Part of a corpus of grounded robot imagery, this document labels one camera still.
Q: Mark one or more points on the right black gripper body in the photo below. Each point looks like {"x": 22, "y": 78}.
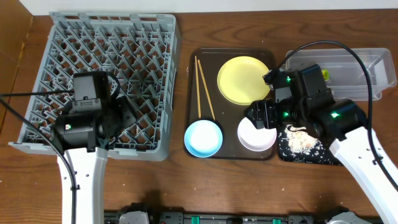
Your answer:
{"x": 259, "y": 114}

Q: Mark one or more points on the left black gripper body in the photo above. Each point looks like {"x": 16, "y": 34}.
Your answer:
{"x": 125, "y": 109}

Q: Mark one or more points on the green snack wrapper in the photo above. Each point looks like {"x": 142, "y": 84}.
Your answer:
{"x": 325, "y": 74}

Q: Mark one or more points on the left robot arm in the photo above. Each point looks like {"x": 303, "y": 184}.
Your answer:
{"x": 83, "y": 134}

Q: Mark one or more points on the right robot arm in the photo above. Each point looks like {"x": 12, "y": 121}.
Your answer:
{"x": 302, "y": 99}

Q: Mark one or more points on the spilled rice food waste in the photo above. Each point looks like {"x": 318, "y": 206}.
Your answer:
{"x": 297, "y": 142}

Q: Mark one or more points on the black waste tray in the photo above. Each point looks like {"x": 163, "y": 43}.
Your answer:
{"x": 324, "y": 157}

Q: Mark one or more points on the yellow round plate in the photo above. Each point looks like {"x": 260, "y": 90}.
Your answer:
{"x": 240, "y": 80}

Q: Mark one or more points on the dark brown serving tray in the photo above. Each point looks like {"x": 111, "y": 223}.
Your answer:
{"x": 227, "y": 114}

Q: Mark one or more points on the grey plastic dish rack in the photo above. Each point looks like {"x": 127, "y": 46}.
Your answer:
{"x": 141, "y": 50}

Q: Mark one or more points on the light blue bowl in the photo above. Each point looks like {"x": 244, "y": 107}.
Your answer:
{"x": 203, "y": 138}

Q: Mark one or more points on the right wooden chopstick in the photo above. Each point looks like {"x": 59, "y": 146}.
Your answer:
{"x": 206, "y": 89}

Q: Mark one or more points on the wooden chopstick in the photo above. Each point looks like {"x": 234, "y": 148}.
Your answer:
{"x": 206, "y": 89}
{"x": 197, "y": 87}

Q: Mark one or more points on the clear plastic bin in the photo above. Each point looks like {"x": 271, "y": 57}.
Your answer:
{"x": 347, "y": 79}

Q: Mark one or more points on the left wooden chopstick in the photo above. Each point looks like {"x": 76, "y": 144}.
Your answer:
{"x": 197, "y": 87}

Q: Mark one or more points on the black equipment rail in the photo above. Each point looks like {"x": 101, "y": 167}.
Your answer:
{"x": 143, "y": 213}

